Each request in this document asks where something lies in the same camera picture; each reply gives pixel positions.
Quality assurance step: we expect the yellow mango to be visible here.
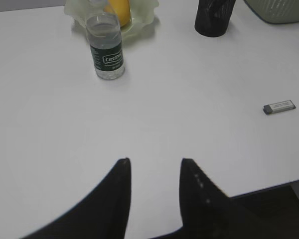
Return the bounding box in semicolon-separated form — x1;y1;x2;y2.
109;0;131;27

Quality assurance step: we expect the pale green wavy plate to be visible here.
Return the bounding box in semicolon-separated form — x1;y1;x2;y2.
64;0;159;39

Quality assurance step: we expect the grey eraser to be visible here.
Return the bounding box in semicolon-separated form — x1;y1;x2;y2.
263;100;296;115

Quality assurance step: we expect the clear water bottle green label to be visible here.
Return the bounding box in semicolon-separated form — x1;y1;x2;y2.
85;0;125;80

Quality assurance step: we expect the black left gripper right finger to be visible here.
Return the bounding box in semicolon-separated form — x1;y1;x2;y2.
161;158;299;239

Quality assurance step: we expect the green plastic woven basket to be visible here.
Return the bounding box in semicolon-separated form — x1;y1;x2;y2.
244;0;299;24

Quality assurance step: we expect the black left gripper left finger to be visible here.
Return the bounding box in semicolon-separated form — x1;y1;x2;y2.
26;158;131;239

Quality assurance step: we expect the black mesh pen holder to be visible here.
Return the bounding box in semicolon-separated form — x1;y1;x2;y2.
194;0;236;37

